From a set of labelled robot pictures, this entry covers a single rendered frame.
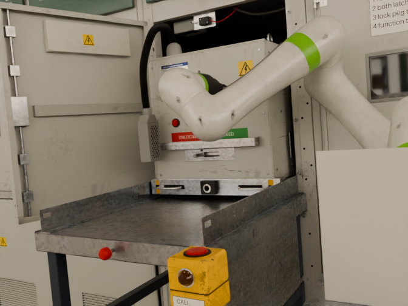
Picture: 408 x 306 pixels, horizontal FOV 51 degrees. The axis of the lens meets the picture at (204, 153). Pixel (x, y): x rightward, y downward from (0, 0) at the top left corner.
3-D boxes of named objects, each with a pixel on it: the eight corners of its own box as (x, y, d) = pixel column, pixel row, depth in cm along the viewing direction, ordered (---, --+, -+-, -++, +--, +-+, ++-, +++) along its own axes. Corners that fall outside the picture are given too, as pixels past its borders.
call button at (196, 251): (201, 263, 73) (200, 254, 73) (181, 261, 75) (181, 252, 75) (212, 255, 77) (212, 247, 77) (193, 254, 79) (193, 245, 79)
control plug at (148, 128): (150, 162, 157) (146, 114, 156) (140, 162, 159) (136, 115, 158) (163, 159, 164) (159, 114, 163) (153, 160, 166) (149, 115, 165)
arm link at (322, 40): (353, 53, 127) (322, 37, 134) (356, 16, 117) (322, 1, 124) (310, 86, 122) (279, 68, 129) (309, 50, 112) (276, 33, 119)
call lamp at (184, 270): (191, 291, 71) (189, 271, 71) (174, 288, 73) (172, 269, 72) (195, 288, 72) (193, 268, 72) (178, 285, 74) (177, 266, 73)
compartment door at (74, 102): (11, 222, 149) (-14, 5, 144) (155, 192, 193) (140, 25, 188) (19, 224, 144) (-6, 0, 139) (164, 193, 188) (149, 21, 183)
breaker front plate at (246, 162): (272, 183, 145) (262, 40, 142) (156, 183, 169) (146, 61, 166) (274, 182, 146) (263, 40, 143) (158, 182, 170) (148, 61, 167)
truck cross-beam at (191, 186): (281, 196, 143) (280, 178, 143) (152, 194, 171) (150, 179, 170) (286, 193, 148) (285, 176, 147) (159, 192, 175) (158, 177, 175)
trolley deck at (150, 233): (218, 272, 97) (216, 246, 96) (36, 251, 128) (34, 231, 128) (306, 209, 155) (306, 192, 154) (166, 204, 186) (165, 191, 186)
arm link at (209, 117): (275, 57, 127) (282, 32, 117) (304, 84, 124) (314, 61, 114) (179, 126, 118) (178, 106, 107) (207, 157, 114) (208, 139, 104)
